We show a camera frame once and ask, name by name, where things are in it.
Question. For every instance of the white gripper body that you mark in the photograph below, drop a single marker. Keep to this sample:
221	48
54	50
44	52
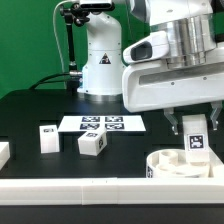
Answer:
150	85

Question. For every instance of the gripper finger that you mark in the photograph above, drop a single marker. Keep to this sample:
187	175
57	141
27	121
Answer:
216	110
169	114

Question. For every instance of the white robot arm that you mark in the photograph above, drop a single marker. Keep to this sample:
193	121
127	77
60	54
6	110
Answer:
179	63

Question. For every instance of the white marker sheet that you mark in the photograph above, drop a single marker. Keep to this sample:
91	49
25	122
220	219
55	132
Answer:
128	123

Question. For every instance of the white U-shaped wall fence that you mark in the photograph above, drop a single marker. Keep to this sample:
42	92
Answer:
93	191

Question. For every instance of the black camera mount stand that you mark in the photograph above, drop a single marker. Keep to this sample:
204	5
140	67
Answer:
75	33

